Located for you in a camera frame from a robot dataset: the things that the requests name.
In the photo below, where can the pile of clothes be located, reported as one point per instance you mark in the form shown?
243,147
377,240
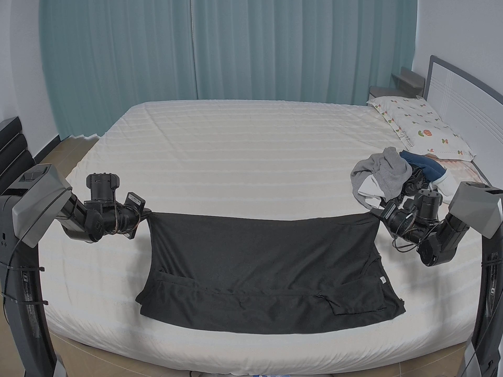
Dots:
389,171

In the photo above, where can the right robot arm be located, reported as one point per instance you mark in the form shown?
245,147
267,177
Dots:
471,206

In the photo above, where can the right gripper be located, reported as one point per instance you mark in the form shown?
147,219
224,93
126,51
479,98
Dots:
393,218

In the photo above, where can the bed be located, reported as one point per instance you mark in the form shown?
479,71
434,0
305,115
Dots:
235,151

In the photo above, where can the black chest of drawers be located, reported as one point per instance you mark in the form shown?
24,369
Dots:
15,151

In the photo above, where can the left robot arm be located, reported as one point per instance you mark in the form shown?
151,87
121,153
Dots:
39,198

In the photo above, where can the blue-green curtain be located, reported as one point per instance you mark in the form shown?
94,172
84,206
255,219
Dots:
118,53
306,33

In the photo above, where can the white printed pillow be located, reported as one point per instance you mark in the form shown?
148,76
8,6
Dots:
424,126

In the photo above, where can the black T-shirt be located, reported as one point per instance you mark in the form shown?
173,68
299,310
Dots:
267,269

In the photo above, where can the grey bedside table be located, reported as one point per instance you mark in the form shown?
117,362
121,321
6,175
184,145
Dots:
406,79

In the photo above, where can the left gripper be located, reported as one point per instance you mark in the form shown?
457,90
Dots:
131,212

